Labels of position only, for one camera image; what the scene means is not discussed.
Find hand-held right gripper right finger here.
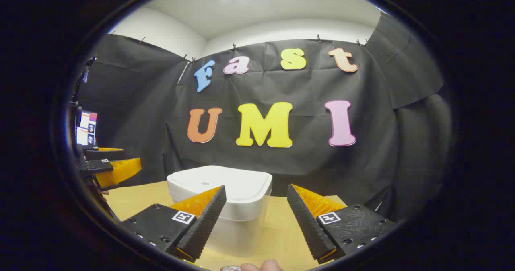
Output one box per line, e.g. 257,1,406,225
287,184,397,265

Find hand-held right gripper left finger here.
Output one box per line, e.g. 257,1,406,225
119,185,227,263

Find white desktop garbage bin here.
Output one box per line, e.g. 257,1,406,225
167,165,273,257

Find wooden desktop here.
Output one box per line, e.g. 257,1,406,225
103,181,348,271

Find computer monitor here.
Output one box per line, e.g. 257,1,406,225
76,110,98,146

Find black backdrop cloth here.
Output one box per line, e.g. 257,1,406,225
74,12,453,223

